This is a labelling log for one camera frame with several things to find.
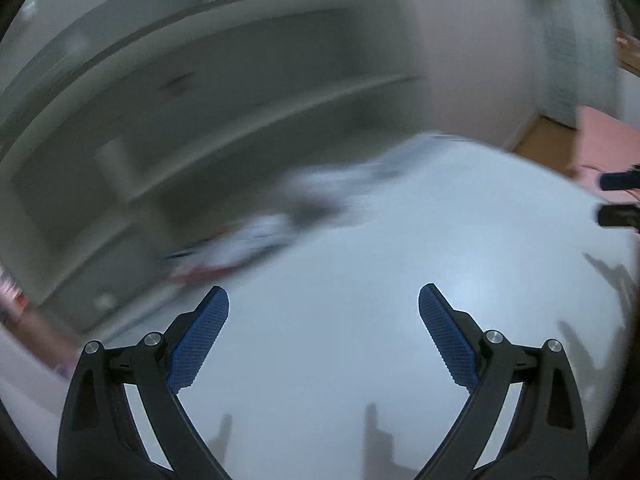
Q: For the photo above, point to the pink blanket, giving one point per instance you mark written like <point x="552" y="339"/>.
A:
<point x="607" y="145"/>

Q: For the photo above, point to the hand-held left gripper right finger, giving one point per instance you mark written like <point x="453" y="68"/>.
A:
<point x="450" y="340"/>

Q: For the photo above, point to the grey shelf unit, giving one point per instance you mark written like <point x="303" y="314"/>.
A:
<point x="200" y="110"/>

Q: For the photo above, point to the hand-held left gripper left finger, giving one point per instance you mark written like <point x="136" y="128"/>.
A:
<point x="197" y="345"/>

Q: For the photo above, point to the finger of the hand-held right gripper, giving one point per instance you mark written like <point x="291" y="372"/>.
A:
<point x="620" y="216"/>
<point x="620" y="180"/>

